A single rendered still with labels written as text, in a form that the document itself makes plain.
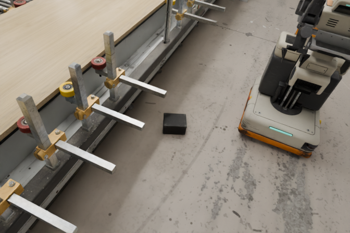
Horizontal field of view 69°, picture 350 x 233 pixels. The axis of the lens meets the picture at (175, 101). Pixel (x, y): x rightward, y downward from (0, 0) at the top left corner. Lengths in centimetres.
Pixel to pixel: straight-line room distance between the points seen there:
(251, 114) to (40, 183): 161
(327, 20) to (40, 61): 164
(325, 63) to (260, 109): 65
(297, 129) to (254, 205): 71
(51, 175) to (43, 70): 54
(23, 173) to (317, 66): 182
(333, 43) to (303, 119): 80
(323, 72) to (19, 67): 183
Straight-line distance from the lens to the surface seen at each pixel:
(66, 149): 116
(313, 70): 196
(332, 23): 180
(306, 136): 228
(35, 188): 127
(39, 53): 161
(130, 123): 121
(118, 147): 216
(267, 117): 225
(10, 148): 138
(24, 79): 145
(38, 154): 117
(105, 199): 195
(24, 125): 121
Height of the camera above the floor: 177
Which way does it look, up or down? 44 degrees down
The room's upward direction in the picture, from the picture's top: 8 degrees clockwise
